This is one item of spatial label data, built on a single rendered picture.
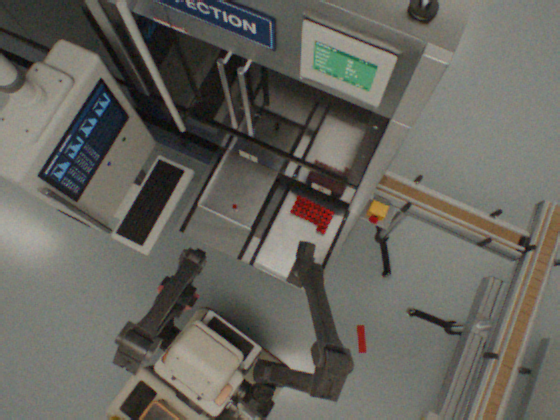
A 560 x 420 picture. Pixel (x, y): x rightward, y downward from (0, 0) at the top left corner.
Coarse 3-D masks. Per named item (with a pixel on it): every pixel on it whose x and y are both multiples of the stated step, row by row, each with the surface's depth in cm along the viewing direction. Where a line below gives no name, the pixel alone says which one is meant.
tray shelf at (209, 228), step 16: (288, 192) 216; (304, 192) 216; (320, 192) 216; (272, 208) 214; (336, 208) 214; (192, 224) 213; (208, 224) 213; (224, 224) 213; (208, 240) 211; (224, 240) 211; (240, 240) 211; (336, 256) 208; (272, 272) 207
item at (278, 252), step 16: (288, 208) 214; (288, 224) 212; (304, 224) 212; (336, 224) 212; (272, 240) 210; (288, 240) 210; (304, 240) 210; (320, 240) 210; (272, 256) 208; (288, 256) 208; (320, 256) 208; (288, 272) 207
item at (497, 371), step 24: (552, 216) 207; (528, 240) 206; (552, 240) 204; (528, 264) 201; (552, 264) 200; (528, 288) 199; (504, 312) 197; (528, 312) 196; (504, 336) 194; (528, 336) 193; (480, 360) 199; (504, 360) 192; (480, 384) 189; (504, 384) 189; (480, 408) 194; (504, 408) 187
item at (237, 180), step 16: (224, 160) 220; (240, 160) 220; (224, 176) 218; (240, 176) 218; (256, 176) 218; (272, 176) 218; (208, 192) 216; (224, 192) 216; (240, 192) 216; (256, 192) 216; (208, 208) 211; (224, 208) 214; (240, 208) 214; (256, 208) 214; (240, 224) 211
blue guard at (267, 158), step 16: (16, 48) 214; (32, 48) 204; (128, 96) 205; (160, 112) 205; (192, 128) 206; (208, 128) 196; (224, 144) 206; (240, 144) 196; (272, 160) 197; (304, 176) 197; (320, 176) 188; (336, 192) 197; (352, 192) 189
